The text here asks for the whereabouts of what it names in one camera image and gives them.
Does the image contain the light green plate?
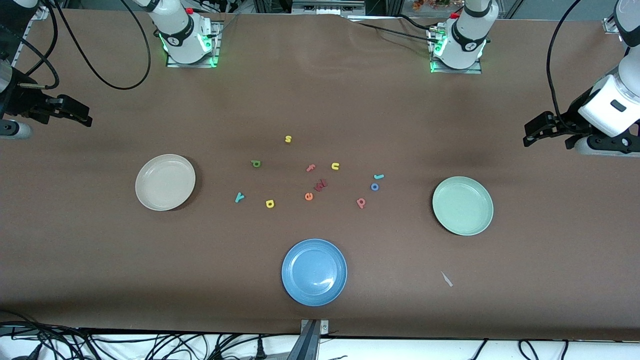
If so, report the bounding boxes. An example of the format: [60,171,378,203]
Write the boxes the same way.
[432,176,495,236]

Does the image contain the beige brown plate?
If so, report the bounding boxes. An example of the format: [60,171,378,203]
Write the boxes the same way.
[135,154,197,212]

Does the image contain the orange artificial flowers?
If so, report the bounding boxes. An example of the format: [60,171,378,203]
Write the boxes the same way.
[412,0,451,12]

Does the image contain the brown table cover sheet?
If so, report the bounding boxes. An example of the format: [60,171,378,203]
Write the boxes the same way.
[0,9,640,342]

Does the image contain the blue plate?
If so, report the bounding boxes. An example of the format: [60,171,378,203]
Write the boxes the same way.
[281,238,348,307]

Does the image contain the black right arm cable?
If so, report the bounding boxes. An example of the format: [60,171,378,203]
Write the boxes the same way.
[0,0,152,91]

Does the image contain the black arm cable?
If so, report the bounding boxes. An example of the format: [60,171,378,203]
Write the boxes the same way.
[546,0,583,133]
[0,0,152,91]

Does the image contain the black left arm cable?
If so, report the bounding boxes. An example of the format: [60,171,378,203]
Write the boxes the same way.
[546,0,583,133]

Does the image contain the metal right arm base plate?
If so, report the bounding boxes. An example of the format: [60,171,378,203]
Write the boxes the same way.
[166,20,220,68]

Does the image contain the black base power cable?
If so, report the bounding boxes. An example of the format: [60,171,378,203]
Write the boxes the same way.
[347,14,441,46]

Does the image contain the metal rear frame bar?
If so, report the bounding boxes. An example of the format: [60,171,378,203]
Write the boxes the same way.
[291,0,366,15]

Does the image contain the metal table edge bracket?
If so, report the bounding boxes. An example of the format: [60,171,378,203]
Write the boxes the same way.
[299,319,331,360]

